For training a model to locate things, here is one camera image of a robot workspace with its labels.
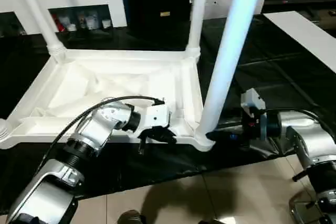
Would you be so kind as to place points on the white plastic table top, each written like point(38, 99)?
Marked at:
point(105, 82)

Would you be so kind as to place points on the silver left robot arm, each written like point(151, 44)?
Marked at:
point(79, 150)

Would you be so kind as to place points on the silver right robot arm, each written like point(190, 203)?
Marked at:
point(310, 145)

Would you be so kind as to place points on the black work mat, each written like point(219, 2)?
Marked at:
point(273, 77)

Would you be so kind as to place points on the white sheet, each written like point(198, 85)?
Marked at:
point(310, 35)

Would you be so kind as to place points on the small yellow label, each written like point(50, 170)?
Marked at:
point(165, 13)

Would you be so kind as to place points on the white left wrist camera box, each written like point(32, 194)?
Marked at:
point(155, 116)

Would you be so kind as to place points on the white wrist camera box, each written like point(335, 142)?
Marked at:
point(155, 116)
point(253, 100)

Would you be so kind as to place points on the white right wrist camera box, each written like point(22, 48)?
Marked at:
point(253, 100)

